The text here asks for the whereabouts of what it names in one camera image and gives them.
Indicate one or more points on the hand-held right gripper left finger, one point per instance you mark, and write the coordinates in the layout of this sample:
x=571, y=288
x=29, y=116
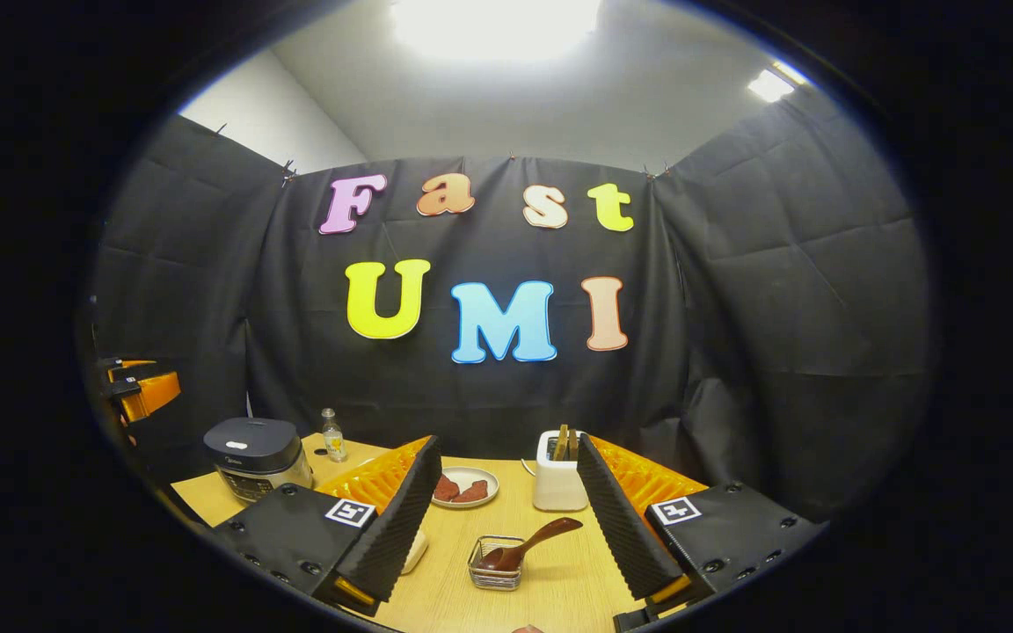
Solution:
x=401, y=527

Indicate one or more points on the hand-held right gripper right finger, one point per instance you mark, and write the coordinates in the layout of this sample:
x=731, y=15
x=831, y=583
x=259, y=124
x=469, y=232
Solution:
x=621, y=527

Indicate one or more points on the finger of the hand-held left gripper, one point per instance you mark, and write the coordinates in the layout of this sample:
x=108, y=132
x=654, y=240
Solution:
x=159, y=394
x=133, y=364

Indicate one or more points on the brown wooden spoon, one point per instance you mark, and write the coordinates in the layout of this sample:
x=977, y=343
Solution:
x=524, y=547

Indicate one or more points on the dark grey rice cooker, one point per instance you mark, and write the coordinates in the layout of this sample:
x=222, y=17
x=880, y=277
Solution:
x=251, y=448

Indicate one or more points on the white ceramic utensil holder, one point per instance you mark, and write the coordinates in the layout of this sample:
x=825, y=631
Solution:
x=557, y=488

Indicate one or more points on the small white container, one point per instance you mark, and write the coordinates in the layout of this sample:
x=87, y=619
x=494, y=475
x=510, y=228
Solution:
x=416, y=554

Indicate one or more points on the red meat slice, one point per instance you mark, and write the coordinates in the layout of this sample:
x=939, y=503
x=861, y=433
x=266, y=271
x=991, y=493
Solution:
x=473, y=492
x=445, y=490

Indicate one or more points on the round white plate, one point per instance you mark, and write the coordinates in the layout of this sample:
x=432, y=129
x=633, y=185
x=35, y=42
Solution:
x=480, y=476

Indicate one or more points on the small clear glass bottle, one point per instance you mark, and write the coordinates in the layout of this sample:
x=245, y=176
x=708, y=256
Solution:
x=333, y=442

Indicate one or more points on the small ceiling light panel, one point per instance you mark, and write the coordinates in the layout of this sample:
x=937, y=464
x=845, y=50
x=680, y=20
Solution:
x=775, y=83

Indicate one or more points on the large ceiling light panel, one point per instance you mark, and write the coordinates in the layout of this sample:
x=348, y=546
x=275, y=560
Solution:
x=498, y=26

